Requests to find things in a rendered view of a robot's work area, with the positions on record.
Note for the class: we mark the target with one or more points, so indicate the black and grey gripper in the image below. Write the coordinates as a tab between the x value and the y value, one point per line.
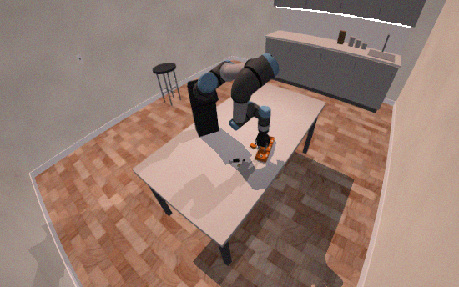
261	140

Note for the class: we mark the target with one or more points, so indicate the orange rack of bins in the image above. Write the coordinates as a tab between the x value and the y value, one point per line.
266	153

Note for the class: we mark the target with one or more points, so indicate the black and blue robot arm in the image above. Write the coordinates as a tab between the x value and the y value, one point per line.
255	74

